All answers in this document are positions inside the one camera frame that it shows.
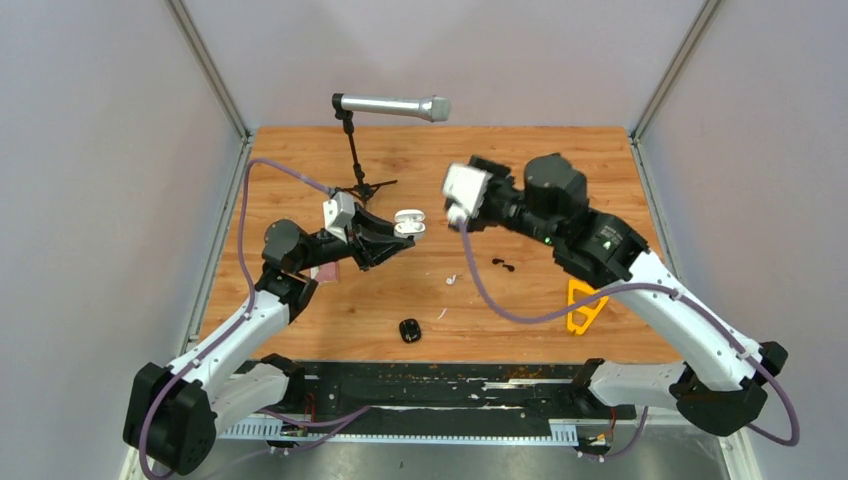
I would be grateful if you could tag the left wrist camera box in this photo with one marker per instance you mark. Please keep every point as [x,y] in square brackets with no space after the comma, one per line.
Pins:
[338,213]

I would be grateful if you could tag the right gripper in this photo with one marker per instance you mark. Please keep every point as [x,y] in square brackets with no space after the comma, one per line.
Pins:
[502,176]

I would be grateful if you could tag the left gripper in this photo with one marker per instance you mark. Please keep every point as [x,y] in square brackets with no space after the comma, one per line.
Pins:
[370,252]

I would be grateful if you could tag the black earbud charging case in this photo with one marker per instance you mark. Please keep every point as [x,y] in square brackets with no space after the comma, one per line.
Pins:
[410,330]

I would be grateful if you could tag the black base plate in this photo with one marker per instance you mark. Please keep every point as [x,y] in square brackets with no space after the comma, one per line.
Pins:
[457,397]

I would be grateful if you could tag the white earbud charging case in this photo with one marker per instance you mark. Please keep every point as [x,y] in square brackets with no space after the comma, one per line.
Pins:
[409,224]

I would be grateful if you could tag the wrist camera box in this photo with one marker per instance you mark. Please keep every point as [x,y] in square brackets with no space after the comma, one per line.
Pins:
[464,188]
[338,213]

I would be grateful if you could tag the perforated metal rail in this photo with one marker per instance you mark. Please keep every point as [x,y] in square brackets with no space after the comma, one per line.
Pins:
[554,433]

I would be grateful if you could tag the yellow triangular plastic frame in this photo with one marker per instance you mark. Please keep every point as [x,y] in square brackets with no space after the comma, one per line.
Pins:
[578,321]

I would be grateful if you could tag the silver microphone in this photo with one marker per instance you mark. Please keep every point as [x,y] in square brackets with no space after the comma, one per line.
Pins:
[432,108]

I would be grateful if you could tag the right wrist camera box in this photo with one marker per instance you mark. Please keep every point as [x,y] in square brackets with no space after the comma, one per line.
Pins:
[464,188]

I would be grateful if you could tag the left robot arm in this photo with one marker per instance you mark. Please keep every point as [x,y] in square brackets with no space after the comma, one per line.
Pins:
[176,412]

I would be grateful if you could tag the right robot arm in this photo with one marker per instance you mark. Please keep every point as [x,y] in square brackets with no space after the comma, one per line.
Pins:
[723,378]

